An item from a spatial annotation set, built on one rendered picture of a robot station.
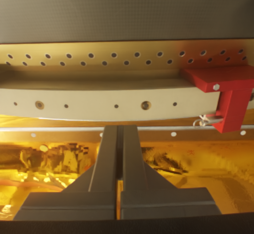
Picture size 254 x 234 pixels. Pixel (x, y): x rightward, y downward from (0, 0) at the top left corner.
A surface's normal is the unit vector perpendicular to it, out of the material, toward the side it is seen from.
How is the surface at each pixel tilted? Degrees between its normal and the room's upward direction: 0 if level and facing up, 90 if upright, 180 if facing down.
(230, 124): 90
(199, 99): 90
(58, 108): 90
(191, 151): 137
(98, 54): 62
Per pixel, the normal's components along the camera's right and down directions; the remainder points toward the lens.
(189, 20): 0.09, 0.82
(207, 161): -0.04, -0.43
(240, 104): 0.19, 0.44
